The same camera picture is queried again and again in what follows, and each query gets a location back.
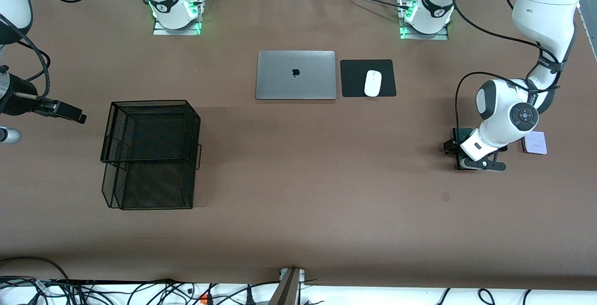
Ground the white computer mouse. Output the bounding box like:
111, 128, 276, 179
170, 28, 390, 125
363, 69, 383, 98

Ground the black mouse pad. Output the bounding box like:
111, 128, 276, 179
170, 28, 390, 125
340, 59, 397, 98

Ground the grey Apple laptop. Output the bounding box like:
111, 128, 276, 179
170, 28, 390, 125
255, 50, 337, 101

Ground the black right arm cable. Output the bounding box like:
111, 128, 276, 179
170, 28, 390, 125
0, 14, 51, 103

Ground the black wire mesh basket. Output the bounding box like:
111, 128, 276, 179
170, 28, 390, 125
100, 99, 202, 211

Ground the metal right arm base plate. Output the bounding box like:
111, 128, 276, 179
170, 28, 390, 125
153, 0, 206, 36

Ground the aluminium camera mount post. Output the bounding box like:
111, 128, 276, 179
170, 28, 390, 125
268, 267, 306, 305

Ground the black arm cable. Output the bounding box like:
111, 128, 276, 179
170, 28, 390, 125
0, 14, 51, 103
450, 0, 568, 133

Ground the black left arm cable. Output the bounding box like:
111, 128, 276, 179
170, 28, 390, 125
450, 0, 568, 133

